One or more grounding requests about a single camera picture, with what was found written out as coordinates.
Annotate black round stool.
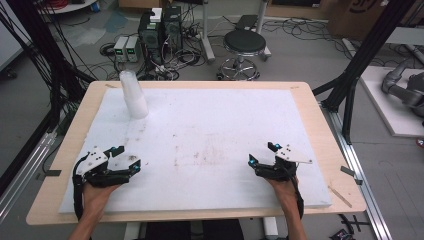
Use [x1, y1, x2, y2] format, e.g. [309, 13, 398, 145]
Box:
[217, 29, 268, 81]

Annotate white stand leg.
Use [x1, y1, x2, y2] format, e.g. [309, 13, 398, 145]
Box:
[199, 0, 217, 64]

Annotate cardboard box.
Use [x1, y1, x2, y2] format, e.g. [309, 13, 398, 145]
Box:
[327, 0, 424, 42]

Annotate person's dark trousers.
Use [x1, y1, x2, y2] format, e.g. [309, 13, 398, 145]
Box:
[143, 219, 246, 240]

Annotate tangle of floor cables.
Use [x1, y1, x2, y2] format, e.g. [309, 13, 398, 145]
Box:
[99, 6, 424, 82]

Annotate stack of clear cups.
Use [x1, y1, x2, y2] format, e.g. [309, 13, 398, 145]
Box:
[119, 69, 150, 120]

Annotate person's left hand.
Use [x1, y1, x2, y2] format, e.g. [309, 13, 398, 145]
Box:
[81, 183, 121, 219]

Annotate black flat device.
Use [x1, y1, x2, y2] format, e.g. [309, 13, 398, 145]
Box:
[234, 14, 260, 32]

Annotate aluminium rail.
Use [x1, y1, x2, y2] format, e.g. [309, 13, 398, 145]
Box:
[0, 130, 58, 223]
[320, 102, 395, 240]

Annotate person's right hand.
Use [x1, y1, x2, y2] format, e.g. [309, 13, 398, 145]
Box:
[266, 178, 301, 214]

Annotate white foam mat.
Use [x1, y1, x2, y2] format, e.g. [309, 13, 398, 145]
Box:
[58, 87, 333, 214]

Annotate black metal frame with cables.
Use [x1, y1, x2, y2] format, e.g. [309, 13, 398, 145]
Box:
[0, 0, 97, 198]

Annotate black computer tower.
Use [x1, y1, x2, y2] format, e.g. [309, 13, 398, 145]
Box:
[137, 11, 165, 67]
[162, 5, 184, 55]

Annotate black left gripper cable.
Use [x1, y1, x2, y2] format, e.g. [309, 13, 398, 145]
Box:
[72, 152, 90, 222]

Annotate light wooden table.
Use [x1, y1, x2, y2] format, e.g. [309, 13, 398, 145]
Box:
[25, 80, 367, 226]

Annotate white box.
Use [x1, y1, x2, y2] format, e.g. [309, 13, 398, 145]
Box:
[149, 7, 163, 24]

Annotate white platform board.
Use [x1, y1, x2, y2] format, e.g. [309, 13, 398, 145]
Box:
[359, 65, 424, 138]

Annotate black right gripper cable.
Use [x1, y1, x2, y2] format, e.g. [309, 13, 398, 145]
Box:
[290, 175, 305, 220]

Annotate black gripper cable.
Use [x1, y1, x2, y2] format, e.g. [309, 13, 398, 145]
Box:
[72, 152, 90, 222]
[290, 175, 305, 220]

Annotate grey power supply unit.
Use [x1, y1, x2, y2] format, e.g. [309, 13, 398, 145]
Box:
[113, 35, 130, 63]
[125, 35, 143, 64]

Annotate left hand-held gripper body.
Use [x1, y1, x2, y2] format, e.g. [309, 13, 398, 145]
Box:
[73, 145, 138, 188]

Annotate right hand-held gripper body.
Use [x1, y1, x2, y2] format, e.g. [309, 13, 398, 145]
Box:
[255, 144, 313, 183]

